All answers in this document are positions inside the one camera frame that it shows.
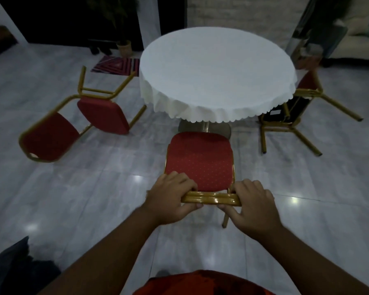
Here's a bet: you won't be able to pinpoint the person's right hand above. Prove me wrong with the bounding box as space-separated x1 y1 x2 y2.
217 179 284 240

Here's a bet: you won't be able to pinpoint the person's dark trousers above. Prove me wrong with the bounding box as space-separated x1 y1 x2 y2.
0 236 63 295

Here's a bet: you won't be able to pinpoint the potted plant in wicker pot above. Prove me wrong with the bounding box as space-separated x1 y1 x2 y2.
88 0 139 58

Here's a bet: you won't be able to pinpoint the white curtain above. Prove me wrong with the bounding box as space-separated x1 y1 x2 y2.
138 0 159 52

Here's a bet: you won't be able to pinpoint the person's left hand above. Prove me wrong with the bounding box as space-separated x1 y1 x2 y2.
142 171 204 226

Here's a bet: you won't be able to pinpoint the dark wooden furniture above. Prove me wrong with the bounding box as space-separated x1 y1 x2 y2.
0 24 19 61

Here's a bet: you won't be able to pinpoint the metal table base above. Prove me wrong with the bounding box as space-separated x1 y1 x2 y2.
178 119 233 141

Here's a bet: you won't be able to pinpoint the person's left forearm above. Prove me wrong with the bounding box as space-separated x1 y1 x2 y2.
37 208 164 295

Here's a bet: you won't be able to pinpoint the cream sofa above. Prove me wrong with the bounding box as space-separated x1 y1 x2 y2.
324 0 369 61

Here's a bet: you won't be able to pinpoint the dark shoes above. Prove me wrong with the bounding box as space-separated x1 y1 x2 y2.
88 40 114 56

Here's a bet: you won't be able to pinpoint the white round tablecloth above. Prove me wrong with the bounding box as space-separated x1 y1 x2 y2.
140 26 298 123

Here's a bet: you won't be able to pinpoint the person's red shirt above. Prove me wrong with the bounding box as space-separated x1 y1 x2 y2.
141 269 277 295

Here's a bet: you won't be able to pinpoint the red dotted gold-framed chair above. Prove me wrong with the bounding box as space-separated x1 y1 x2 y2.
164 132 244 229

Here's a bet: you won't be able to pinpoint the striped red floor mat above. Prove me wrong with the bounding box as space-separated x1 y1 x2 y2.
90 56 141 77

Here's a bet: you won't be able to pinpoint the person's right forearm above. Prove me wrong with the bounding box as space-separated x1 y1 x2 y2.
263 225 369 295

